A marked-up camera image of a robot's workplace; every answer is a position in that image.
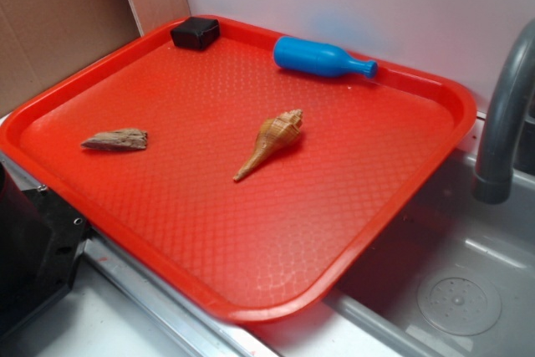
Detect red plastic tray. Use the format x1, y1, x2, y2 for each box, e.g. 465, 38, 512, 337
1, 18, 476, 323

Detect brown wood piece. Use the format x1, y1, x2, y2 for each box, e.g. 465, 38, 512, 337
80, 128, 148, 151

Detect grey plastic toy sink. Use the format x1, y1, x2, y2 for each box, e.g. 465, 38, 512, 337
1, 119, 534, 356

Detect grey toy faucet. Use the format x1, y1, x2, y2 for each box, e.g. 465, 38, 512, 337
472, 21, 534, 204

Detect blue plastic toy bottle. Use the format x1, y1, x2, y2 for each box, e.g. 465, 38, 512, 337
273, 37, 378, 79

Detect black cube block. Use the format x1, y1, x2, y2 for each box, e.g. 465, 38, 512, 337
170, 17, 220, 50

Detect brown spiral sea shell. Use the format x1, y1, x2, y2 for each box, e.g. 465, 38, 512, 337
233, 109, 303, 182

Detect brown cardboard panel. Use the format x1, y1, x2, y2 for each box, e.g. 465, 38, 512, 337
1, 0, 190, 115

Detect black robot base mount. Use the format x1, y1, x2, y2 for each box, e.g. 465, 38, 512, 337
1, 167, 89, 339

